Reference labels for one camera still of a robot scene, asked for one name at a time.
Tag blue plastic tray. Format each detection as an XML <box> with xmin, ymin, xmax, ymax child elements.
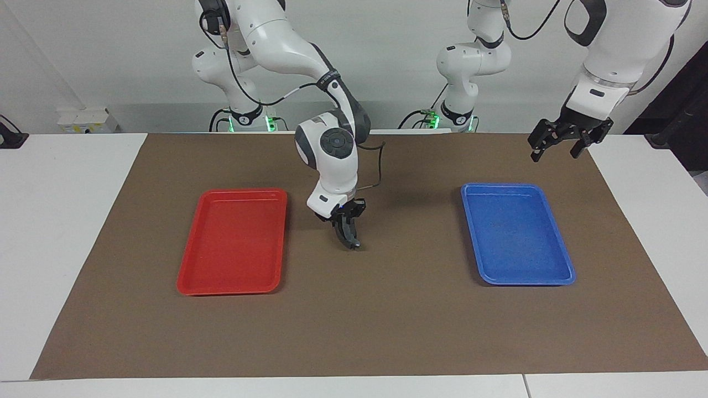
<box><xmin>461</xmin><ymin>183</ymin><xmax>576</xmax><ymax>286</ymax></box>

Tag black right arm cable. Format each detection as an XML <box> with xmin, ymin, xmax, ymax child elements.
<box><xmin>218</xmin><ymin>17</ymin><xmax>386</xmax><ymax>193</ymax></box>

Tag white wall socket box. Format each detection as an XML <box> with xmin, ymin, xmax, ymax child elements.
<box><xmin>58</xmin><ymin>107</ymin><xmax>119</xmax><ymax>134</ymax></box>

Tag black furniture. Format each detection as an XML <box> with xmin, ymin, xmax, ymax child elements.
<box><xmin>614</xmin><ymin>40</ymin><xmax>708</xmax><ymax>172</ymax></box>

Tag brown table mat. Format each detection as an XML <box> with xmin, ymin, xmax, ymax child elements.
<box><xmin>30</xmin><ymin>133</ymin><xmax>708</xmax><ymax>380</ymax></box>

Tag red plastic tray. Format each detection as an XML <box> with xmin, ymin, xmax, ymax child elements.
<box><xmin>176</xmin><ymin>188</ymin><xmax>289</xmax><ymax>296</ymax></box>

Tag black right base cables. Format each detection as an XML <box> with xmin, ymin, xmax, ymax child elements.
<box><xmin>209</xmin><ymin>108</ymin><xmax>288</xmax><ymax>132</ymax></box>

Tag black base cables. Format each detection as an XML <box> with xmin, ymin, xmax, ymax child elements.
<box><xmin>398</xmin><ymin>83</ymin><xmax>449</xmax><ymax>130</ymax></box>
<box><xmin>209</xmin><ymin>108</ymin><xmax>288</xmax><ymax>132</ymax></box>

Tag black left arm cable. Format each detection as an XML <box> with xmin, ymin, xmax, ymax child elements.
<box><xmin>501</xmin><ymin>0</ymin><xmax>674</xmax><ymax>95</ymax></box>

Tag curved dark brake pad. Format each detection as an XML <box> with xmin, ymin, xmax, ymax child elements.
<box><xmin>336</xmin><ymin>224</ymin><xmax>362</xmax><ymax>250</ymax></box>

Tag black left base cables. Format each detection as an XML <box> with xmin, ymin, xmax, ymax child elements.
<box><xmin>398</xmin><ymin>83</ymin><xmax>449</xmax><ymax>130</ymax></box>

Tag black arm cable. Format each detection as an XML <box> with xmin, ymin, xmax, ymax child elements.
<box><xmin>501</xmin><ymin>0</ymin><xmax>674</xmax><ymax>95</ymax></box>
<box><xmin>218</xmin><ymin>17</ymin><xmax>386</xmax><ymax>193</ymax></box>

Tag black clamp with cable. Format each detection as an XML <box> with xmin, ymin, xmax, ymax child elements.
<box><xmin>0</xmin><ymin>114</ymin><xmax>29</xmax><ymax>149</ymax></box>

